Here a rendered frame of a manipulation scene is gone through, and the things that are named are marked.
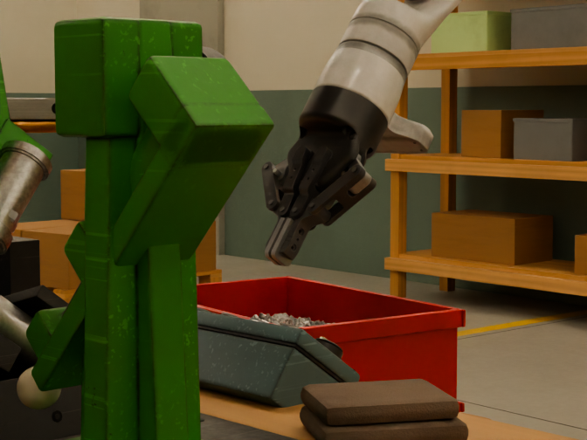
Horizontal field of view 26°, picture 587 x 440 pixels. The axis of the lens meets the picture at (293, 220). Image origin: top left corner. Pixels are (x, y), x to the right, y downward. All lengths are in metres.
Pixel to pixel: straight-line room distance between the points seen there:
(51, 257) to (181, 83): 6.40
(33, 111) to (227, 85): 0.45
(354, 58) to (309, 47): 7.82
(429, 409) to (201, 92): 0.30
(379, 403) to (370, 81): 0.38
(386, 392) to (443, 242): 6.49
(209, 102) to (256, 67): 8.75
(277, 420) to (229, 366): 0.09
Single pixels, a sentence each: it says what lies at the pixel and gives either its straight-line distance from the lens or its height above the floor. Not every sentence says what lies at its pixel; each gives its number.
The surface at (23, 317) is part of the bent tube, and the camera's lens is 0.88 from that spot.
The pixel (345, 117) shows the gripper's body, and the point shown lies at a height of 1.11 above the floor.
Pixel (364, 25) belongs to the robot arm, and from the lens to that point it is 1.16.
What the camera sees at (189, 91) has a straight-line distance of 0.66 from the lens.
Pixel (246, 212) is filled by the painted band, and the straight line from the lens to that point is 9.52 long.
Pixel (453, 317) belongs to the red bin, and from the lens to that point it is 1.28.
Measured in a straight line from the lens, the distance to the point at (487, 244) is 7.15.
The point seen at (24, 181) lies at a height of 1.07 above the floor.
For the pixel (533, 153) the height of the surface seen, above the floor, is 0.88.
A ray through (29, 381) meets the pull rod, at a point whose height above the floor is 0.95.
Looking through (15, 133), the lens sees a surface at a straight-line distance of 0.95.
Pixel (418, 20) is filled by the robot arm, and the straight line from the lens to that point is 1.18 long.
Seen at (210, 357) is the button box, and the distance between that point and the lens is 1.01.
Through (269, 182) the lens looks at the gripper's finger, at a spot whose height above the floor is 1.05.
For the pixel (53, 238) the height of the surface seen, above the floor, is 0.41.
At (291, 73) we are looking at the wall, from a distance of 9.10.
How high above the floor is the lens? 1.12
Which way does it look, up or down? 5 degrees down
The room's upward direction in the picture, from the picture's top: straight up
